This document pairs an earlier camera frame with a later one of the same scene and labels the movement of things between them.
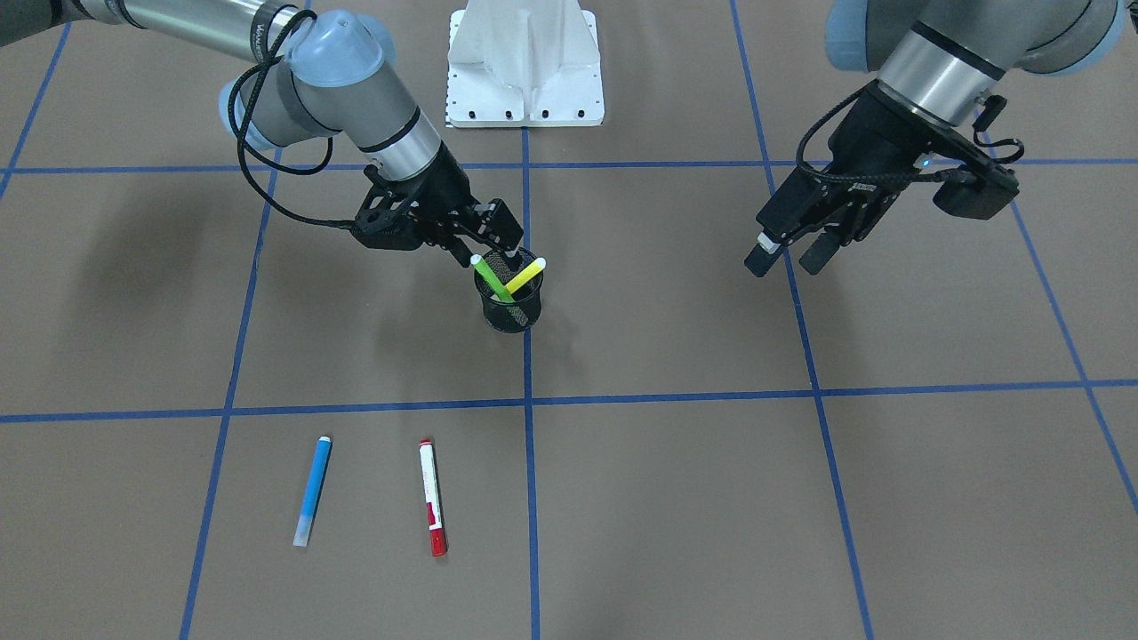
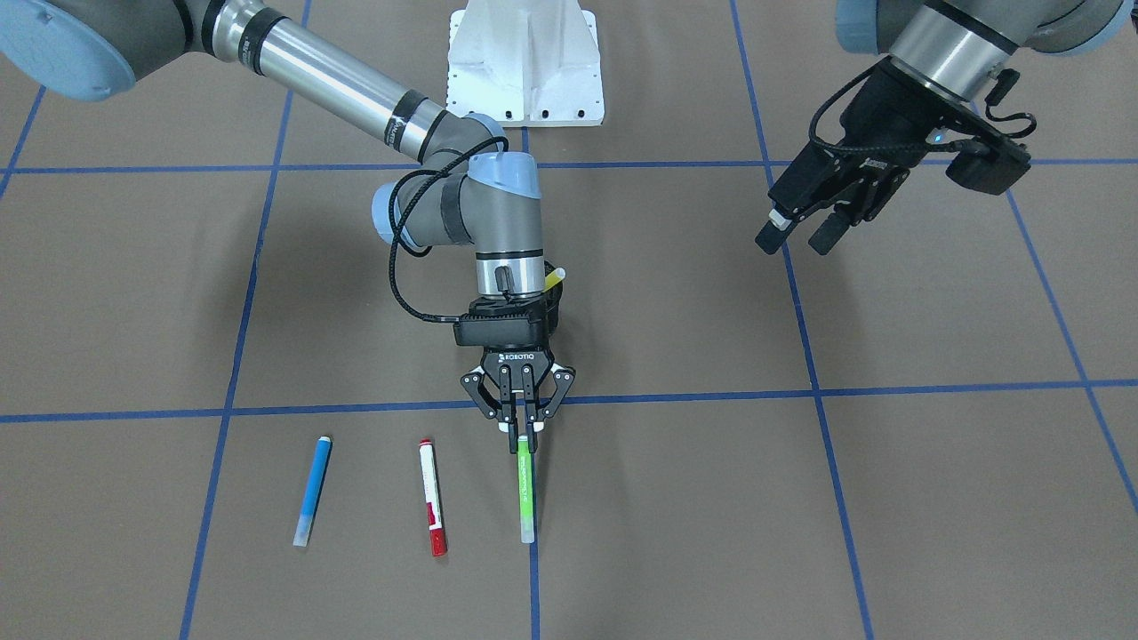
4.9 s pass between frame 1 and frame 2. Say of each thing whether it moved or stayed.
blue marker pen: stayed
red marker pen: stayed
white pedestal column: stayed
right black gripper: moved
